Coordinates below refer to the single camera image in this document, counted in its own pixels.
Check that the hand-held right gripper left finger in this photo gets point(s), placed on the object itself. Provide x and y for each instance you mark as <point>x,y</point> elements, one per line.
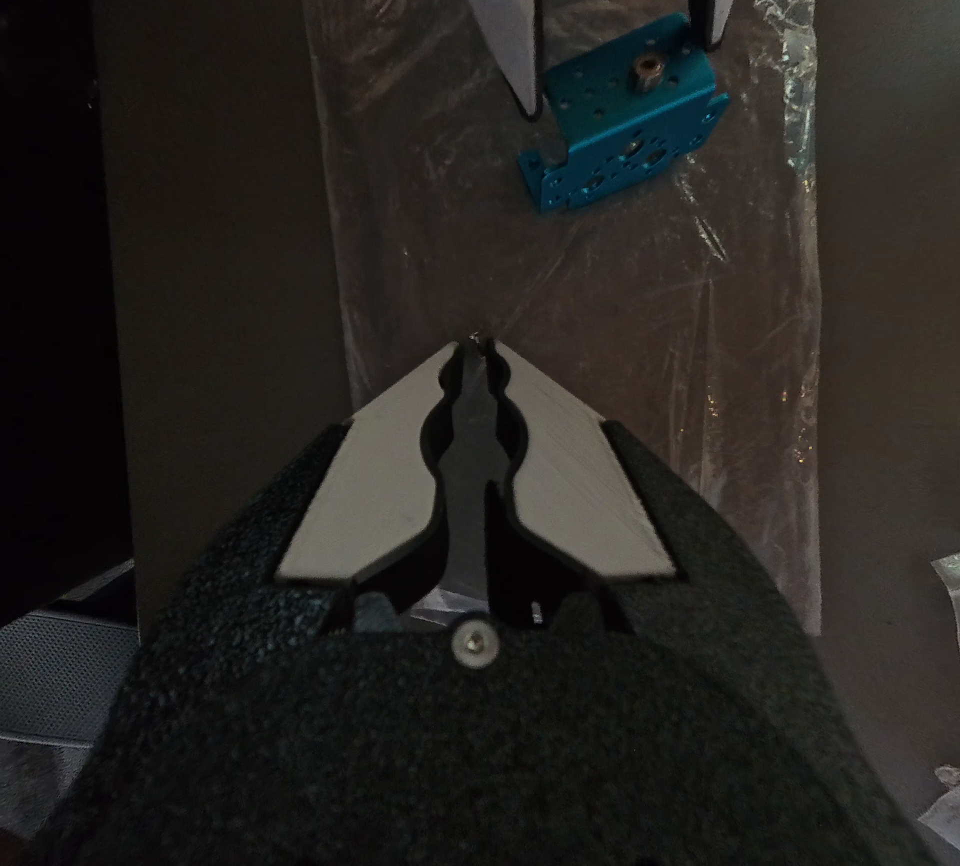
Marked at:
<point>360,506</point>

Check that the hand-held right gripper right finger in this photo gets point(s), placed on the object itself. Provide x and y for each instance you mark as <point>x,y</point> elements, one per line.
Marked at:
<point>592,506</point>

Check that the blue metal bracket large holes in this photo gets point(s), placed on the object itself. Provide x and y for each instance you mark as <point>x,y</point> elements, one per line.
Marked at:
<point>600,93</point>

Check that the large clear plastic bag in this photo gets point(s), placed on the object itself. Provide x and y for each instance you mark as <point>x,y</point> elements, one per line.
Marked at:
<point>600,318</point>

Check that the dark grey desk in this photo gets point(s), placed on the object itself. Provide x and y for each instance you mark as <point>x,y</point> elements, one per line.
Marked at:
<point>225,206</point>

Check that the pile of small screw bags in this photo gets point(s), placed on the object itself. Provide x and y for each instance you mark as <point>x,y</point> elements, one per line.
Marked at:
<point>949,596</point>

